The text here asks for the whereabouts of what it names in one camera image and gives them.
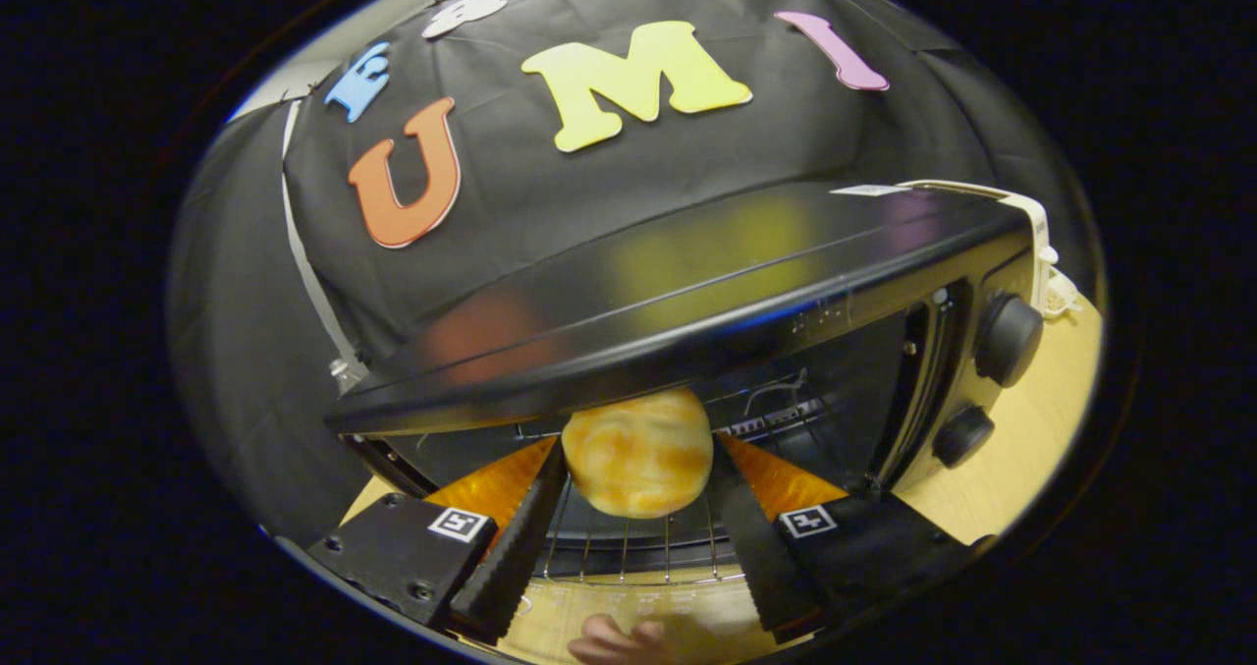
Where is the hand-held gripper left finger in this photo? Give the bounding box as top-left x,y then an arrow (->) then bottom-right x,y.
306,436 -> 571,643

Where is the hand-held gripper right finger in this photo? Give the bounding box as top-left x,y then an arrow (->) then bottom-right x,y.
712,432 -> 995,643

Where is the round golden bun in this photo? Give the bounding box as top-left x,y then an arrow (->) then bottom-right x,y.
561,387 -> 715,520

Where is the black toaster oven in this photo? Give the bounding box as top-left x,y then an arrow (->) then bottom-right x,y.
324,182 -> 1047,646

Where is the white toaster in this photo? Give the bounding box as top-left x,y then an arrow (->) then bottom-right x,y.
899,180 -> 1060,283

